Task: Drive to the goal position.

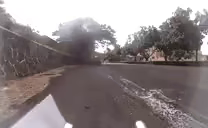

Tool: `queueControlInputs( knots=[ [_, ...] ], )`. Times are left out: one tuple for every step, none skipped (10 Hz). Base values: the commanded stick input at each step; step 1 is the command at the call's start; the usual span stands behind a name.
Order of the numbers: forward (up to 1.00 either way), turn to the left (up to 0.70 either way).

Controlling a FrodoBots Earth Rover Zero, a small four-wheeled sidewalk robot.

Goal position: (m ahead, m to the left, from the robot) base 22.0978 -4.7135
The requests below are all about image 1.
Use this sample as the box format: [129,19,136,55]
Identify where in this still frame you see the pale gravel strip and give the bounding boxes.
[106,74,206,128]

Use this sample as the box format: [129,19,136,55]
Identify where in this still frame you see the dark stone wall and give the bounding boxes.
[0,21,75,81]

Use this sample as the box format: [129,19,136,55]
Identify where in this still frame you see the low wall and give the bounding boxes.
[125,59,208,67]

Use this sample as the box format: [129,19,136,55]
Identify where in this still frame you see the grey asphalt road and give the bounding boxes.
[1,62,208,128]

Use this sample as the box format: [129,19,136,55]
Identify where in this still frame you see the broad dark tree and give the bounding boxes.
[51,17,118,66]

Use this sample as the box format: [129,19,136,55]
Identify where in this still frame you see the row of trees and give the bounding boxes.
[120,6,208,64]

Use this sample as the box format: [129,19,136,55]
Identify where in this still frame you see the brown dirt verge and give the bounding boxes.
[0,64,68,128]

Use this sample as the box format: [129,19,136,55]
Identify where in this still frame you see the robot's own part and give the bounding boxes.
[135,120,147,128]
[63,122,74,128]

